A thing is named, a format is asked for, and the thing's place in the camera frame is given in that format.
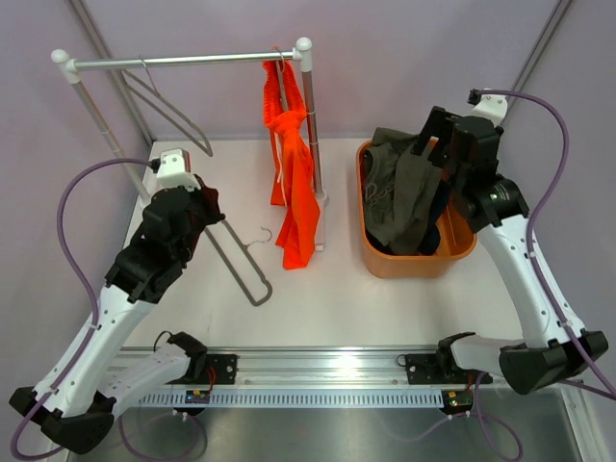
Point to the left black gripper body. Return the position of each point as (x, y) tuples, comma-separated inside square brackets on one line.
[(205, 214)]

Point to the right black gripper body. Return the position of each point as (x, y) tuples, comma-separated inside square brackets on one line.
[(451, 170)]

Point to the olive green shorts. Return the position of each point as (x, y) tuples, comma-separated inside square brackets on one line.
[(399, 186)]

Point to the navy blue shorts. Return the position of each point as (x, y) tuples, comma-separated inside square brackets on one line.
[(432, 237)]

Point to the orange shorts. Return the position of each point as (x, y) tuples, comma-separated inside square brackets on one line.
[(292, 186)]

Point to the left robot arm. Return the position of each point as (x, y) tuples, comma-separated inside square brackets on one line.
[(75, 405)]

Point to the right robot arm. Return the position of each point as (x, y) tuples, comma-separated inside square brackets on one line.
[(556, 345)]

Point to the orange plastic basket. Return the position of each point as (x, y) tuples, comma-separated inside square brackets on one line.
[(457, 241)]

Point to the silver clothes rack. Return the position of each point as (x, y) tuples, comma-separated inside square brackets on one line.
[(301, 53)]

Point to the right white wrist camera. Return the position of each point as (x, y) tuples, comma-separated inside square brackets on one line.
[(491, 107)]

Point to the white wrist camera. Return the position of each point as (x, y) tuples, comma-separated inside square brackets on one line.
[(173, 169), (491, 107)]

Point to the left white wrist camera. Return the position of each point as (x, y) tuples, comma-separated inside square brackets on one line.
[(173, 169)]

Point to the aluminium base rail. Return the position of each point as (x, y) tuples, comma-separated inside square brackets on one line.
[(319, 368)]

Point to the white slotted cable duct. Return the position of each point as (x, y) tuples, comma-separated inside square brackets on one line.
[(295, 399)]

